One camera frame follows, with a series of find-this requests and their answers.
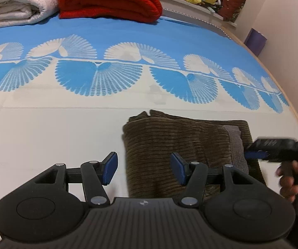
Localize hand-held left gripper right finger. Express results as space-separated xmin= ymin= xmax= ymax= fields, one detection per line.
xmin=170 ymin=153 xmax=257 ymax=208

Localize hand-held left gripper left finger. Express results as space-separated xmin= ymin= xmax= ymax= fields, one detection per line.
xmin=31 ymin=151 xmax=119 ymax=208

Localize brown corduroy pants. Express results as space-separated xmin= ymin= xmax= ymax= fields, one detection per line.
xmin=122 ymin=110 xmax=267 ymax=200

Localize person's right hand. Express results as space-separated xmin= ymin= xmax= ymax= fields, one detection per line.
xmin=277 ymin=161 xmax=298 ymax=203

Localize blue white patterned bed sheet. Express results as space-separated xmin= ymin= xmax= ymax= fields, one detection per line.
xmin=0 ymin=15 xmax=298 ymax=242

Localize purple box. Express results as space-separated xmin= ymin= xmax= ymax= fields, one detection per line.
xmin=243 ymin=28 xmax=268 ymax=57

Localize maroon cushion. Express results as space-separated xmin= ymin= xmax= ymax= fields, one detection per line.
xmin=217 ymin=0 xmax=247 ymax=22

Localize white headboard shelf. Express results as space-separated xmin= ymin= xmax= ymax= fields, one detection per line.
xmin=155 ymin=0 xmax=238 ymax=28

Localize wooden bed frame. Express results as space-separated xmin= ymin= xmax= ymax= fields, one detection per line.
xmin=227 ymin=30 xmax=298 ymax=129

